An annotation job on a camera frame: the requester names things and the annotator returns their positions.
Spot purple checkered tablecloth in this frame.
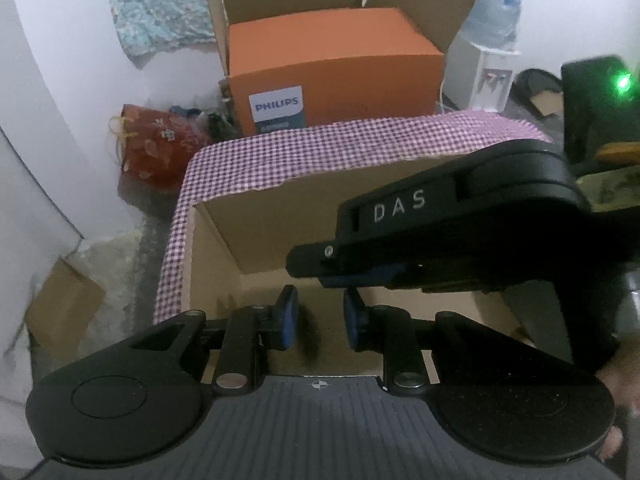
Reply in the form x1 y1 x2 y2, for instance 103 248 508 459
153 110 551 324

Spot open brown cardboard box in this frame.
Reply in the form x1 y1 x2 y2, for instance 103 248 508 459
186 154 551 378

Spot person's hand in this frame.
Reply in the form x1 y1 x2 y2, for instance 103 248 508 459
594 343 640 476

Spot red gift bag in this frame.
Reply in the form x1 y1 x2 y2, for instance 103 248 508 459
108 104 212 193

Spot black round floor object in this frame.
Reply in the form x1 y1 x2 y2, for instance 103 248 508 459
512 68 564 117

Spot floral blue cloth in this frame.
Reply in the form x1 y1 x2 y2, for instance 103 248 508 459
108 0 215 58

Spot small cardboard box on floor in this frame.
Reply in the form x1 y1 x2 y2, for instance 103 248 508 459
25 258 105 362

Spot blue water jug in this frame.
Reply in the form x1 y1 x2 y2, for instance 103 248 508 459
460 0 523 51

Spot orange Philips box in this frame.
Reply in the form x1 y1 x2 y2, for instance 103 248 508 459
229 8 444 136

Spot white water dispenser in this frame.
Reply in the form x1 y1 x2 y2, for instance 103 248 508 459
442 35 521 113

